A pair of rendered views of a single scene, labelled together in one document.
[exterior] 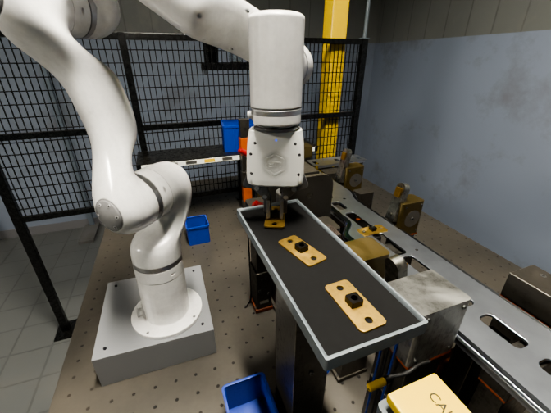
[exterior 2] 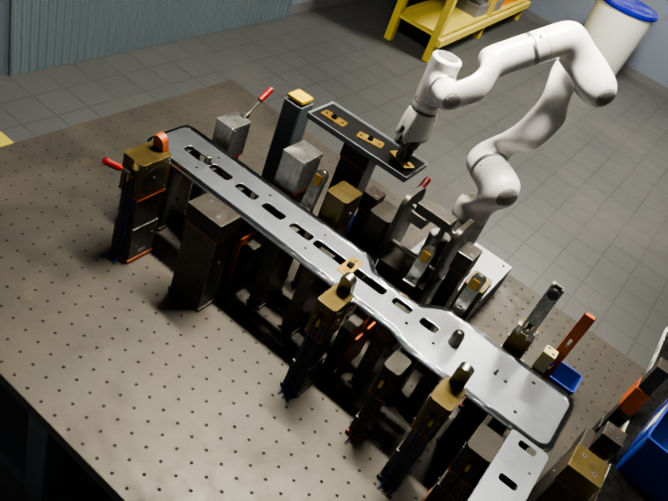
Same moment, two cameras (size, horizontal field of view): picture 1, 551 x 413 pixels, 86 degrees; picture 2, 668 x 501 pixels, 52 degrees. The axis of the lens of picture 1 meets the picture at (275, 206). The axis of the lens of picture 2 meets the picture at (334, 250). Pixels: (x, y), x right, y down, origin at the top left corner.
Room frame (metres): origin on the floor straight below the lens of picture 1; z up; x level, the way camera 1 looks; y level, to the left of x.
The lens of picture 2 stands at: (1.66, -1.39, 2.17)
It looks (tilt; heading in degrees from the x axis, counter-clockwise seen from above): 38 degrees down; 132
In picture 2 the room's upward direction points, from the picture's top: 23 degrees clockwise
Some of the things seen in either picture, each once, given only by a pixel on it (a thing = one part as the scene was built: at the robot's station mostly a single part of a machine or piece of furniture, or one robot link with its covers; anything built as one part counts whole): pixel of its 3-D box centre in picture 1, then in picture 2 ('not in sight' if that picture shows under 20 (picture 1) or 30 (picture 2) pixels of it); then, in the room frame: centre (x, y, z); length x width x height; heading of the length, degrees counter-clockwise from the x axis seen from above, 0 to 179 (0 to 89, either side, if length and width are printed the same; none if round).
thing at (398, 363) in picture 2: (362, 223); (374, 402); (1.05, -0.35, 0.84); 0.10 x 0.05 x 0.29; 111
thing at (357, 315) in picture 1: (353, 301); (334, 116); (0.28, -0.10, 1.17); 0.08 x 0.04 x 0.01; 23
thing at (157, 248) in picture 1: (159, 212); (487, 195); (0.65, 0.29, 1.10); 0.19 x 0.12 x 0.24; 160
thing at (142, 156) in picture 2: not in sight; (135, 206); (0.25, -0.68, 0.88); 0.14 x 0.09 x 0.36; 111
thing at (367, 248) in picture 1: (348, 315); (327, 239); (0.52, -0.17, 0.89); 0.12 x 0.08 x 0.38; 111
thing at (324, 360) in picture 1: (306, 254); (366, 139); (0.40, -0.05, 1.16); 0.37 x 0.14 x 0.02; 21
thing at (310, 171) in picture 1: (293, 242); (408, 270); (0.75, -0.05, 0.95); 0.18 x 0.13 x 0.49; 21
